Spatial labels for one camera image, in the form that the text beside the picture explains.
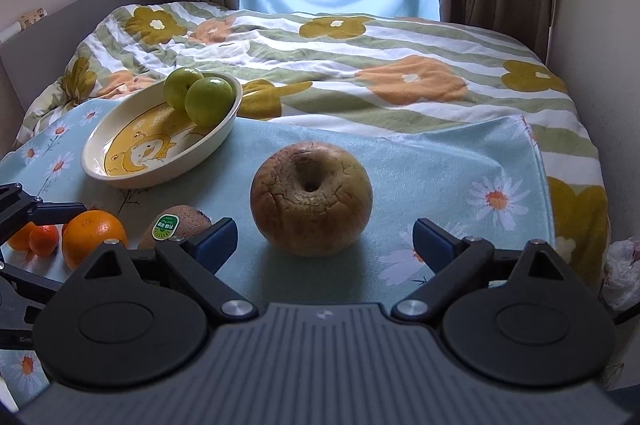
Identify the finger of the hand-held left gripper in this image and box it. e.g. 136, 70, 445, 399
0, 185, 88, 247
0, 261, 63, 307

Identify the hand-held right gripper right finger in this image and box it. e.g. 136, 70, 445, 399
392, 217, 570, 322

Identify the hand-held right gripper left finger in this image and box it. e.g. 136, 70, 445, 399
82, 217, 258, 326

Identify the small mandarin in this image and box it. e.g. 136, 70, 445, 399
28, 225, 61, 257

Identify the kiwi with green sticker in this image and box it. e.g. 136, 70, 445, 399
137, 205, 213, 251

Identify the large orange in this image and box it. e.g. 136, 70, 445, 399
7, 221, 36, 252
61, 210, 129, 271

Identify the wrinkled brown apple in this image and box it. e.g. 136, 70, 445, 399
250, 142, 373, 258

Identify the cream oval dish bear print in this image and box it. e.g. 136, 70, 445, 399
81, 71, 243, 190

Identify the light blue daisy tablecloth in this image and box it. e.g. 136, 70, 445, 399
0, 97, 556, 411

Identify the green plum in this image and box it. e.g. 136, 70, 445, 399
185, 76, 236, 128
163, 67, 203, 110

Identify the grey headboard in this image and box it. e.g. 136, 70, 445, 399
0, 0, 166, 156

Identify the striped floral duvet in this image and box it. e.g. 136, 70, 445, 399
12, 0, 611, 301

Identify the white plastic bag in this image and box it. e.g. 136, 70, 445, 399
602, 239, 640, 311

